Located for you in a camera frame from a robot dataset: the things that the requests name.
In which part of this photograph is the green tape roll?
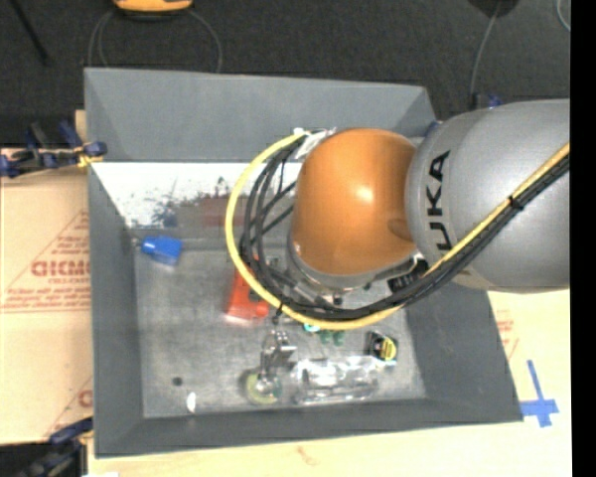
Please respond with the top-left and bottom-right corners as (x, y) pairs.
(241, 369), (283, 406)

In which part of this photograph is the orange-red plastic object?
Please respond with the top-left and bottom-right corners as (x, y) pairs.
(223, 265), (272, 324)

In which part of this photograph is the clear plastic bottle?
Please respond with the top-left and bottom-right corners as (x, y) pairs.
(290, 356), (381, 405)

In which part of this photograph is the black and yellow tape measure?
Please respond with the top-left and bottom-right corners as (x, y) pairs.
(366, 330), (399, 366)

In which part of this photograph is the blue block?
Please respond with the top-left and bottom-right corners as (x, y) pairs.
(139, 235), (184, 266)

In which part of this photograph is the grey metal bin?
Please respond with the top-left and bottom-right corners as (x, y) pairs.
(82, 67), (523, 456)

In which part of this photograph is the brown cardboard board, red print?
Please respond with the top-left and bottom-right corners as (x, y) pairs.
(0, 145), (572, 447)

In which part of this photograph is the black cylinder on white bracket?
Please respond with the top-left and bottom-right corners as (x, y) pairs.
(385, 259), (431, 293)

